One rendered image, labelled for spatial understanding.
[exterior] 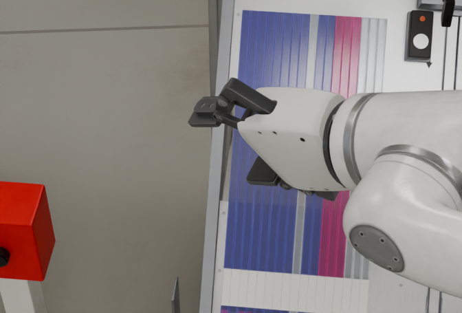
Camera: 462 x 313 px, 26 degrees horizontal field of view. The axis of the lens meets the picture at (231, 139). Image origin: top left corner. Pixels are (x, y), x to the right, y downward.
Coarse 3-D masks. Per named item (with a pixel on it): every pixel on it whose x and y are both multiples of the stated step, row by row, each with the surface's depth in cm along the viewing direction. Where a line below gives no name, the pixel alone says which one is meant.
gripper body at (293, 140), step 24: (288, 96) 85; (312, 96) 83; (336, 96) 83; (264, 120) 85; (288, 120) 83; (312, 120) 82; (264, 144) 87; (288, 144) 85; (312, 144) 83; (288, 168) 88; (312, 168) 86
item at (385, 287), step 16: (224, 208) 165; (224, 224) 165; (224, 240) 165; (384, 272) 163; (384, 288) 163; (400, 288) 163; (416, 288) 163; (368, 304) 163; (384, 304) 163; (400, 304) 163; (416, 304) 163; (432, 304) 162; (448, 304) 162
